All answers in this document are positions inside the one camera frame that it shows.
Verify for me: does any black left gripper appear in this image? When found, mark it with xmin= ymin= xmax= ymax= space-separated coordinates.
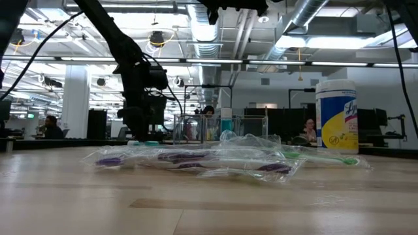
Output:
xmin=114 ymin=60 xmax=151 ymax=142

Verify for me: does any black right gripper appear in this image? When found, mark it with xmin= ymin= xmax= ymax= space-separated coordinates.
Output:
xmin=195 ymin=0 xmax=283 ymax=25

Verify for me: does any purple toothbrush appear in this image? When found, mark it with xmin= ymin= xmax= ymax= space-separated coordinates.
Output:
xmin=140 ymin=155 xmax=306 ymax=183
xmin=81 ymin=145 xmax=285 ymax=170

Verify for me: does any black computer monitor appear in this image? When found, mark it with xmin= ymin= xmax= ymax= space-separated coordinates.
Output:
xmin=148 ymin=101 xmax=165 ymax=125
xmin=0 ymin=99 xmax=12 ymax=123

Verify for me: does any black cabinet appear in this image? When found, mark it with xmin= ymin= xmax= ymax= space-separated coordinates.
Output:
xmin=87 ymin=109 xmax=108 ymax=140

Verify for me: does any white building column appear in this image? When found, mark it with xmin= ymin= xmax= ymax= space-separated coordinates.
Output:
xmin=61 ymin=65 xmax=91 ymax=140

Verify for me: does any person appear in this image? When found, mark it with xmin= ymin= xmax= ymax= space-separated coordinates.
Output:
xmin=195 ymin=104 xmax=216 ymax=141
xmin=302 ymin=117 xmax=318 ymax=144
xmin=42 ymin=115 xmax=65 ymax=140

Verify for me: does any bright ceiling light panel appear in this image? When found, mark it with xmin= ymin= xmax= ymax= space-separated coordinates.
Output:
xmin=276 ymin=35 xmax=370 ymax=50

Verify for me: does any long ceiling strip light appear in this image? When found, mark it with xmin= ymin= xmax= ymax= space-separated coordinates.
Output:
xmin=0 ymin=55 xmax=418 ymax=69

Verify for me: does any clear acrylic organizer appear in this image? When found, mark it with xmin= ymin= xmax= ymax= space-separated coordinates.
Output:
xmin=172 ymin=114 xmax=269 ymax=145

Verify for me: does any black office partition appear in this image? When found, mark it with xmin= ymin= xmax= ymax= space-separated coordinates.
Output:
xmin=244 ymin=107 xmax=389 ymax=148

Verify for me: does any black ceiling-mounted device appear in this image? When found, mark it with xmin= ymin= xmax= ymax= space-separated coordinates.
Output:
xmin=8 ymin=28 xmax=26 ymax=45

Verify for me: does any blue yellow wipes canister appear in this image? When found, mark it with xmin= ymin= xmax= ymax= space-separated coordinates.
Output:
xmin=315 ymin=80 xmax=359 ymax=155

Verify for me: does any silver spiral air duct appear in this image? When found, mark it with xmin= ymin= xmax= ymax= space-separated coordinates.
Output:
xmin=187 ymin=3 xmax=223 ymax=108

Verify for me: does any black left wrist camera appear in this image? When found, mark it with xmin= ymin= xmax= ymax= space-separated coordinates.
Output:
xmin=148 ymin=67 xmax=169 ymax=91

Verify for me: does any silver slanted air duct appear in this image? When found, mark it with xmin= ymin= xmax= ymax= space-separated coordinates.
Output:
xmin=261 ymin=0 xmax=329 ymax=63

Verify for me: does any black background rig frame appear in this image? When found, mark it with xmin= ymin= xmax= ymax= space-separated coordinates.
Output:
xmin=288 ymin=87 xmax=317 ymax=110

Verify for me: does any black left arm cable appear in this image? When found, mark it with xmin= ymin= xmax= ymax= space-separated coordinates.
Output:
xmin=0 ymin=11 xmax=84 ymax=102

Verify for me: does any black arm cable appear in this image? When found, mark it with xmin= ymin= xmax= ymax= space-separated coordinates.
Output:
xmin=387 ymin=6 xmax=418 ymax=131
xmin=0 ymin=11 xmax=84 ymax=102

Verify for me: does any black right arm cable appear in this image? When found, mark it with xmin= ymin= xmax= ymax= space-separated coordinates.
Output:
xmin=387 ymin=6 xmax=418 ymax=131

